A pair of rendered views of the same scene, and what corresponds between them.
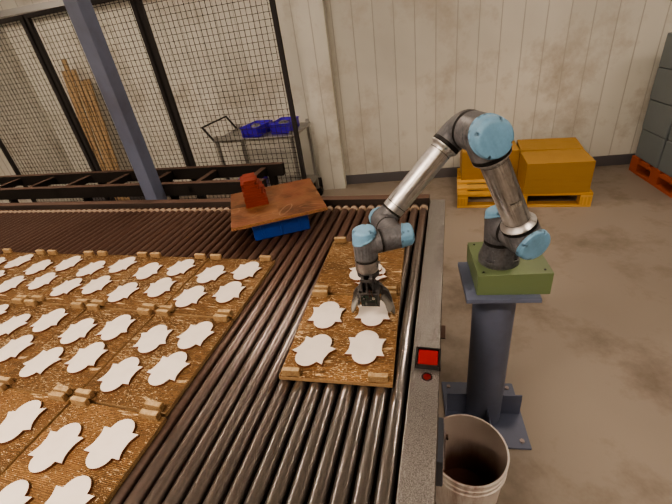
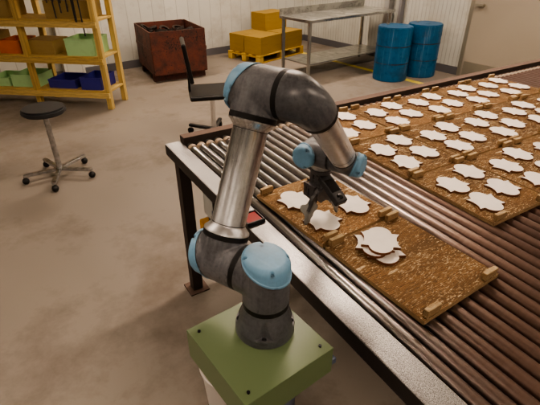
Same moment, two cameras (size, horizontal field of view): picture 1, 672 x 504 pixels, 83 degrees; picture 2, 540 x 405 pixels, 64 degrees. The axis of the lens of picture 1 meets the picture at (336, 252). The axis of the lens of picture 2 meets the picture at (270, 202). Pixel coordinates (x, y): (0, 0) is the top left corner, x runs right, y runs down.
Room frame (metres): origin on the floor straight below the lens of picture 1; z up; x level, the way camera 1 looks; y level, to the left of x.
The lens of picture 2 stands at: (1.75, -1.23, 1.81)
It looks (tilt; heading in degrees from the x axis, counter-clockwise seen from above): 31 degrees down; 130
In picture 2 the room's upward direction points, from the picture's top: straight up
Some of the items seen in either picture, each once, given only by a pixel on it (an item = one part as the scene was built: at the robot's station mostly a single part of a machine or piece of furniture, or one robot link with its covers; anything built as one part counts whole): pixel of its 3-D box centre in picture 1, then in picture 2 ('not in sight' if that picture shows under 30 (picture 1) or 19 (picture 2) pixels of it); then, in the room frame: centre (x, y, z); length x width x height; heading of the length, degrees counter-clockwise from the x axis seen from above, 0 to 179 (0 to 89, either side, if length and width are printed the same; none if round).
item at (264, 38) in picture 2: not in sight; (266, 34); (-3.65, 5.14, 0.36); 1.34 x 0.98 x 0.72; 77
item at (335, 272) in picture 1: (362, 265); (407, 260); (1.38, -0.10, 0.93); 0.41 x 0.35 x 0.02; 164
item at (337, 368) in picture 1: (345, 333); (322, 205); (0.98, 0.01, 0.93); 0.41 x 0.35 x 0.02; 164
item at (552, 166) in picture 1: (517, 171); not in sight; (3.82, -2.08, 0.23); 1.27 x 0.87 x 0.46; 73
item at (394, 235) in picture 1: (393, 234); (313, 153); (1.05, -0.19, 1.24); 0.11 x 0.11 x 0.08; 8
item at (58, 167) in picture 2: not in sight; (49, 143); (-1.95, 0.21, 0.32); 0.61 x 0.58 x 0.64; 161
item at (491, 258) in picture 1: (499, 249); (265, 312); (1.23, -0.63, 1.01); 0.15 x 0.15 x 0.10
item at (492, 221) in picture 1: (502, 223); (263, 275); (1.22, -0.63, 1.13); 0.13 x 0.12 x 0.14; 8
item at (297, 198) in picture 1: (275, 201); not in sight; (2.02, 0.30, 1.03); 0.50 x 0.50 x 0.02; 10
